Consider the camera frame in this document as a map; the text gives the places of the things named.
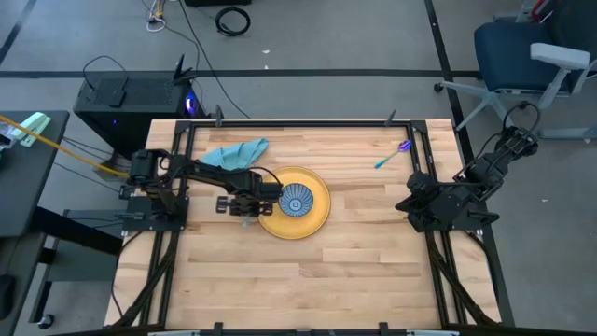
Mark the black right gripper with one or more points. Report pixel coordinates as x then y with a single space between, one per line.
443 200

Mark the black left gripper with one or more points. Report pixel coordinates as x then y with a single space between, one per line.
245 205

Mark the teal cloth napkin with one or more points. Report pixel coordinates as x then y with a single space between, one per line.
233 156

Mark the red patterned bowl blue inside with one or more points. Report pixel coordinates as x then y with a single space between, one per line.
296 203

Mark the yellow ceramic plate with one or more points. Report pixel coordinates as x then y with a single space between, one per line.
298 228

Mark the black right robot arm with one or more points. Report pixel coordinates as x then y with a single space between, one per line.
485 170

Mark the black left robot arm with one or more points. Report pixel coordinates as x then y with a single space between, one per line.
210 173

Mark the black computer tower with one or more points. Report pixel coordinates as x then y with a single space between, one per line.
140 116

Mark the small black adapter box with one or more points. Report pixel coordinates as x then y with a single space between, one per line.
116 98

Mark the black side desk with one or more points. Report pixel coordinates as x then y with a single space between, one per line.
28 186

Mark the mint green stapler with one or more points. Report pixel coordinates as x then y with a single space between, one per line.
32 128

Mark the black frame clamp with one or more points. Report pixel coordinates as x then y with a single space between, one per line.
384 329
218 116
217 329
390 119

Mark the black aluminium table frame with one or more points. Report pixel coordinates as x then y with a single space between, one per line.
303 124

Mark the blue office chair white frame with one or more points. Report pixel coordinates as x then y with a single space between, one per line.
508 56

